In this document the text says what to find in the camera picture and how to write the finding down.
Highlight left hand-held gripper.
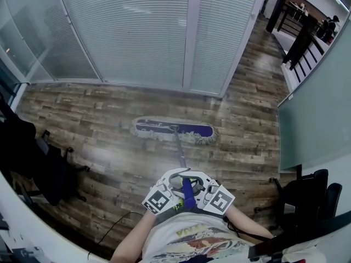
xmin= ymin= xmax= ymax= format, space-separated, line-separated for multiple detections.
xmin=141 ymin=168 xmax=191 ymax=216

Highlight black stair railing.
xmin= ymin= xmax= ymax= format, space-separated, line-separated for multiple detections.
xmin=265 ymin=0 xmax=334 ymax=84

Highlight wooden plank floor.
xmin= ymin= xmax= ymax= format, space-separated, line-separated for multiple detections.
xmin=10 ymin=15 xmax=291 ymax=260

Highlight black backpack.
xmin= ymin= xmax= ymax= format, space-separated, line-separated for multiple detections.
xmin=0 ymin=94 xmax=38 ymax=180

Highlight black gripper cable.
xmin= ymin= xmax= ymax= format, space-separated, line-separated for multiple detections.
xmin=223 ymin=215 xmax=275 ymax=241

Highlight white printed t-shirt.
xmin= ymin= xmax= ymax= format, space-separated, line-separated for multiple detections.
xmin=142 ymin=211 xmax=326 ymax=263

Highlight frosted glass partition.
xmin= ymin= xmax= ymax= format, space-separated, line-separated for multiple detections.
xmin=276 ymin=18 xmax=351 ymax=172

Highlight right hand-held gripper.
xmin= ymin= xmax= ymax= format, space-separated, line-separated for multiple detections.
xmin=189 ymin=171 xmax=236 ymax=215

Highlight black office chair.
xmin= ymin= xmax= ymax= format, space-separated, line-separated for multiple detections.
xmin=0 ymin=94 xmax=91 ymax=207
xmin=254 ymin=164 xmax=343 ymax=231

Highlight person's left forearm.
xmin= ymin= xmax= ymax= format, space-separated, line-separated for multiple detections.
xmin=109 ymin=211 xmax=156 ymax=263

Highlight blue mop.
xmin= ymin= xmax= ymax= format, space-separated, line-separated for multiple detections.
xmin=129 ymin=116 xmax=219 ymax=210

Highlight black monitor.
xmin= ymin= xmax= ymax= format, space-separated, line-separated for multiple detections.
xmin=9 ymin=245 xmax=52 ymax=263

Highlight person's right forearm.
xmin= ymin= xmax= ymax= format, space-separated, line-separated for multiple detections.
xmin=224 ymin=205 xmax=275 ymax=239

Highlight white desk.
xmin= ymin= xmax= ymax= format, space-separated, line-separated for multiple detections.
xmin=0 ymin=171 xmax=110 ymax=263

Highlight narrow white venetian blind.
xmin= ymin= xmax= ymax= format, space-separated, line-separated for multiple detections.
xmin=189 ymin=0 xmax=261 ymax=96

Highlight venetian blind behind glass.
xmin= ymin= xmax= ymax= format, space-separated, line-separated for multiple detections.
xmin=0 ymin=0 xmax=101 ymax=83

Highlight thin black power cable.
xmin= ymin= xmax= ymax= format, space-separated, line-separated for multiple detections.
xmin=87 ymin=211 xmax=145 ymax=260

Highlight dark grey trousers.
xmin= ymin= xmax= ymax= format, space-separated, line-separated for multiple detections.
xmin=160 ymin=201 xmax=212 ymax=220

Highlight wide white venetian blind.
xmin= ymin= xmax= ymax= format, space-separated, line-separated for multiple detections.
xmin=56 ymin=0 xmax=190 ymax=86

